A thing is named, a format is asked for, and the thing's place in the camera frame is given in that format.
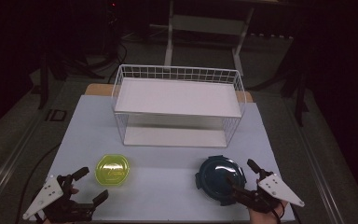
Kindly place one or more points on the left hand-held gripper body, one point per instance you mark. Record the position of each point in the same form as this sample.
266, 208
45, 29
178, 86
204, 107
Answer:
54, 199

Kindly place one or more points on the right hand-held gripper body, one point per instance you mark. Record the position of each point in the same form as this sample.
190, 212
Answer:
262, 196

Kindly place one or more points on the dark blue lidded container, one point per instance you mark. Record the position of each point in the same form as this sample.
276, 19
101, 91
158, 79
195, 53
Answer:
216, 179

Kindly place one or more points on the green translucent container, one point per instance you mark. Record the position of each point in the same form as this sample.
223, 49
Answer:
112, 170

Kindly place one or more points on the person's left hand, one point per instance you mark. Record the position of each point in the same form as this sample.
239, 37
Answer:
73, 190

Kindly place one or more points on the person's right hand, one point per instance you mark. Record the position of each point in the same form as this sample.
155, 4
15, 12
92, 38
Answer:
261, 217

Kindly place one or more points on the black floor socket box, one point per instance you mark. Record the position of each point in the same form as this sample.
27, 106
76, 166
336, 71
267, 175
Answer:
56, 115

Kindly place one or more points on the pale blue table cover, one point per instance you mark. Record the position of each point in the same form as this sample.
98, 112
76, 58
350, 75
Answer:
167, 193

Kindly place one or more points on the black stand leg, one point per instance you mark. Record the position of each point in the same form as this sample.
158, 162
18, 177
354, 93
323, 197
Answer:
300, 99
43, 84

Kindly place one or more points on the metal floor rail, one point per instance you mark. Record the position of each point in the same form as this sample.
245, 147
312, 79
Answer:
9, 162
320, 183

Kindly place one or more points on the white metal stand frame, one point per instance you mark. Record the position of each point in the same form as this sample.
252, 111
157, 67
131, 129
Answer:
205, 25

